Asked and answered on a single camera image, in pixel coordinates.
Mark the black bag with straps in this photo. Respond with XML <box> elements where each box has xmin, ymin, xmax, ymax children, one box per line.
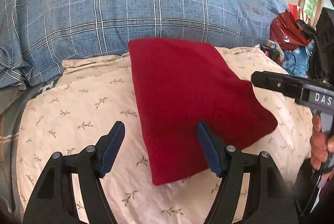
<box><xmin>297</xmin><ymin>8</ymin><xmax>333</xmax><ymax>85</ymax></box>

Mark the cream leaf-print pillow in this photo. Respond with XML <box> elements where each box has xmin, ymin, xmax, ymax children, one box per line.
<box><xmin>16</xmin><ymin>45</ymin><xmax>312</xmax><ymax>223</ymax></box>

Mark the blue plaid pillow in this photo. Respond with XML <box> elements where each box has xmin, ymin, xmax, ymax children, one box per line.
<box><xmin>1</xmin><ymin>0</ymin><xmax>288</xmax><ymax>87</ymax></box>

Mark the person's right hand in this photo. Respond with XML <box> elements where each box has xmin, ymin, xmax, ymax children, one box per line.
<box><xmin>310</xmin><ymin>114</ymin><xmax>333</xmax><ymax>170</ymax></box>

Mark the grey plaid bedsheet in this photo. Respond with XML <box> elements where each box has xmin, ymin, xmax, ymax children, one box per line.
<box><xmin>1</xmin><ymin>77</ymin><xmax>59</xmax><ymax>223</ymax></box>

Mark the blue cloth pile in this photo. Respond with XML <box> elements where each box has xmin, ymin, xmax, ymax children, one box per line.
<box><xmin>281</xmin><ymin>40</ymin><xmax>315</xmax><ymax>78</ymax></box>

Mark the red plastic bag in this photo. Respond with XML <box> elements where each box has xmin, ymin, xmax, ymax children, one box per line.
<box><xmin>269</xmin><ymin>3</ymin><xmax>310</xmax><ymax>51</ymax></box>

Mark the red knit garment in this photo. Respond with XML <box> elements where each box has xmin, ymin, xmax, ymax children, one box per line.
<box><xmin>128</xmin><ymin>38</ymin><xmax>277</xmax><ymax>186</ymax></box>

